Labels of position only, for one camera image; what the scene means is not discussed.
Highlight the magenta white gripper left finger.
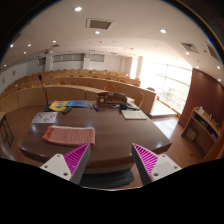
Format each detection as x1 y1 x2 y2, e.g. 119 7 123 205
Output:
41 143 91 184

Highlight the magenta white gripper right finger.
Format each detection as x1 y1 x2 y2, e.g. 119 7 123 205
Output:
131 143 181 185

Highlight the pink folded towel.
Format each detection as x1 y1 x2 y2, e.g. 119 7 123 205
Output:
42 125 95 146

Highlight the white printed paper sheet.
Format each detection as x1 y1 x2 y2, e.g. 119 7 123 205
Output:
32 112 58 123

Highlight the white notebook pad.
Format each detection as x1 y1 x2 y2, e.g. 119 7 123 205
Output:
122 110 147 120

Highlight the black remote control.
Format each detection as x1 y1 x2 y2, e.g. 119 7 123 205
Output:
62 107 72 114

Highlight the yellow booklet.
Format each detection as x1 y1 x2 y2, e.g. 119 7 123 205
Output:
49 101 67 111

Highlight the wooden shelf cabinet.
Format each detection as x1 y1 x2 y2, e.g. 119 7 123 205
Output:
182 107 220 154

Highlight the blue booklet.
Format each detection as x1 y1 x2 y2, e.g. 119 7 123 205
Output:
66 100 89 108

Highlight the black gooseneck microphone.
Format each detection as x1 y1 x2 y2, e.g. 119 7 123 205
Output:
38 74 51 112

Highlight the small black box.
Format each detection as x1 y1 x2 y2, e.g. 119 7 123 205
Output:
120 104 128 110

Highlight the wooden chair behind table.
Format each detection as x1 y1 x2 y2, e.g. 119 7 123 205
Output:
133 92 144 107

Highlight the black metal side stand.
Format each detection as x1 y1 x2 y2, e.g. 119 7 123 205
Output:
0 112 14 146

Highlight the wooden box device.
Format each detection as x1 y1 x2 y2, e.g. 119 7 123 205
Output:
96 92 127 105

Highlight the long curved wooden desk row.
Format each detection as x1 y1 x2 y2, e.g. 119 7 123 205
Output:
0 85 156 113

